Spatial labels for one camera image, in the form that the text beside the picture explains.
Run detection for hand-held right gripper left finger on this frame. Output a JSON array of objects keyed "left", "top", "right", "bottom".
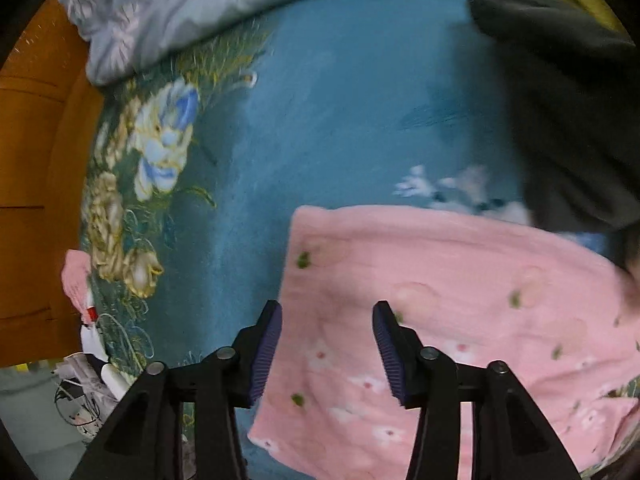
[{"left": 70, "top": 300, "right": 284, "bottom": 480}]

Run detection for white cylindrical bottle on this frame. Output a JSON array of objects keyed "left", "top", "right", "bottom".
[{"left": 100, "top": 362, "right": 134, "bottom": 402}]

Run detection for white and red plastic item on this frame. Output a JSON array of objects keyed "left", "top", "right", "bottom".
[{"left": 80, "top": 304, "right": 110, "bottom": 362}]

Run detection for dark grey garment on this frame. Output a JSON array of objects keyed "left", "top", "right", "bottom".
[{"left": 467, "top": 0, "right": 640, "bottom": 271}]

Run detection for grey floral quilt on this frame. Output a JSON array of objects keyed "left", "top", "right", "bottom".
[{"left": 57, "top": 0, "right": 566, "bottom": 86}]

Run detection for tangle of cables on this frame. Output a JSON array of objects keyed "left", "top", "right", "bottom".
[{"left": 52, "top": 354, "right": 118, "bottom": 442}]

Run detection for orange wooden wardrobe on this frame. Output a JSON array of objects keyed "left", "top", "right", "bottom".
[{"left": 0, "top": 0, "right": 106, "bottom": 368}]

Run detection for pink knitted cloth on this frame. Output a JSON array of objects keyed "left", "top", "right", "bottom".
[{"left": 61, "top": 249, "right": 93, "bottom": 317}]

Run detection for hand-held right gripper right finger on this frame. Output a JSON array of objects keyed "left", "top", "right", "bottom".
[{"left": 372, "top": 300, "right": 583, "bottom": 480}]

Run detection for pink floral fleece pants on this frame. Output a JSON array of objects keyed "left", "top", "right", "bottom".
[{"left": 248, "top": 205, "right": 640, "bottom": 480}]

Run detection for blue floral blanket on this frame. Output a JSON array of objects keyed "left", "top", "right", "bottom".
[{"left": 80, "top": 0, "right": 640, "bottom": 480}]

